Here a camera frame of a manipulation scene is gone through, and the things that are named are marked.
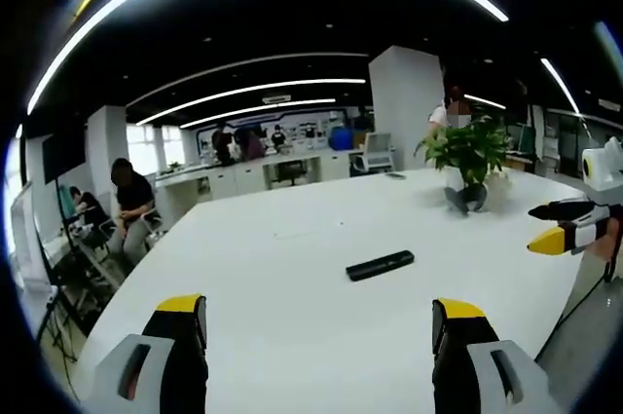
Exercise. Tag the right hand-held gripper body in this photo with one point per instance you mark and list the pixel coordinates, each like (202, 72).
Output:
(602, 174)

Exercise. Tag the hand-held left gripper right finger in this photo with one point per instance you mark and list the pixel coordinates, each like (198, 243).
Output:
(472, 360)

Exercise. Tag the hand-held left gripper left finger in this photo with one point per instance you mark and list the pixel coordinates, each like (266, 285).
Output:
(165, 360)

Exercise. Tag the black remote control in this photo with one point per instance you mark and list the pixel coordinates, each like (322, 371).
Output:
(380, 265)

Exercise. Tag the person's right hand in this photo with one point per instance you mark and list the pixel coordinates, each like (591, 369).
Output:
(612, 236)

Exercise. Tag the green potted plant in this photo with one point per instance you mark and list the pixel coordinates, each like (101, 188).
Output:
(467, 161)

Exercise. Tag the dark phone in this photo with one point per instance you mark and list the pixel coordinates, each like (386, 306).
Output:
(395, 175)

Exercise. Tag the white desktop monitor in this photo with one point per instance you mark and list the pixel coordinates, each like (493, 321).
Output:
(26, 234)

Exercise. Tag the white mesh office chair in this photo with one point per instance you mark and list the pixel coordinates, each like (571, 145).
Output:
(377, 151)

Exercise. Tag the long white counter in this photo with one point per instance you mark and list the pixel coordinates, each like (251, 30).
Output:
(253, 173)

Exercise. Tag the black office chair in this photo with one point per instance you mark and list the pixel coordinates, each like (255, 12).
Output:
(290, 171)

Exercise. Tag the blue water barrel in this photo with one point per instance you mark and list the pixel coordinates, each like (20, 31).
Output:
(341, 138)

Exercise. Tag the black wall monitor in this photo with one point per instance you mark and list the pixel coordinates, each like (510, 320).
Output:
(63, 153)

